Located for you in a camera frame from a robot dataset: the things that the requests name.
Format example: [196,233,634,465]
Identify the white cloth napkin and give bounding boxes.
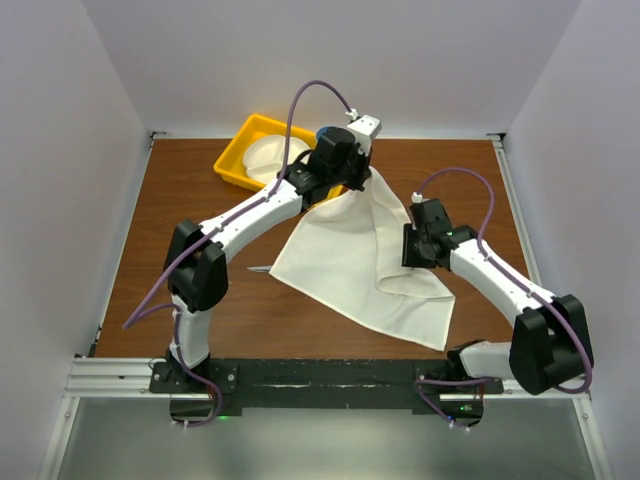
[270,172,455,351]

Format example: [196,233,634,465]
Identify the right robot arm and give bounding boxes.
[402,194,594,395]

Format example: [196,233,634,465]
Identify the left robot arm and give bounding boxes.
[165,124,379,392]

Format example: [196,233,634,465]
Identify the blue plastic cup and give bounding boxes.
[315,126,334,141]

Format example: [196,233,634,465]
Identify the white divided plate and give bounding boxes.
[242,135,285,184]

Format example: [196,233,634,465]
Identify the yellow plastic tray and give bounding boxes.
[213,113,346,201]

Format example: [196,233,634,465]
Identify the steel table knife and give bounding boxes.
[247,265,272,273]

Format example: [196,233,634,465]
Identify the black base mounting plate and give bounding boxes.
[148,357,504,425]

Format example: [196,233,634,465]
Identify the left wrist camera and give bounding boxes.
[346,109,382,156]

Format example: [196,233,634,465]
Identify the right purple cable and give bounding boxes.
[412,167,595,431]

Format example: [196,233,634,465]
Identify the purple cable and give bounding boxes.
[121,79,359,426]
[412,167,595,431]

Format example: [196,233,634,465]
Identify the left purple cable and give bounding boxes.
[121,79,359,426]

